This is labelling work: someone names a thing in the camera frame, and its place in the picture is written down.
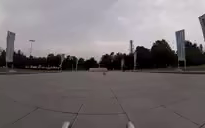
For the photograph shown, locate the low pale block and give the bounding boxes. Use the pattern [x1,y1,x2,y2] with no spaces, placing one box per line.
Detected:
[88,67,108,73]

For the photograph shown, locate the tall banner sign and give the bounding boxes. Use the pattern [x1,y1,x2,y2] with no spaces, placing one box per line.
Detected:
[5,30,17,70]
[59,53,66,71]
[174,28,187,70]
[133,51,138,71]

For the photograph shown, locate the tower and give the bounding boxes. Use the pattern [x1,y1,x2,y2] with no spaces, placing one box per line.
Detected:
[129,39,134,54]

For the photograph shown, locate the row of trees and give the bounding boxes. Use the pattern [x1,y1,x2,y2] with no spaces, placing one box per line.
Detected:
[0,38,205,71]

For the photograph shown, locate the robot's own part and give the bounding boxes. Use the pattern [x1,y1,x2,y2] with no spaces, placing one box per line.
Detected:
[126,120,136,128]
[61,120,72,128]

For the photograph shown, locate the lamp pole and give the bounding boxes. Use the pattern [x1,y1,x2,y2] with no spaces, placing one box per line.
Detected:
[28,39,36,58]

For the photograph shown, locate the grass strip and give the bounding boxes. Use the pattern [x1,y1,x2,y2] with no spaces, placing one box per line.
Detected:
[176,64,205,71]

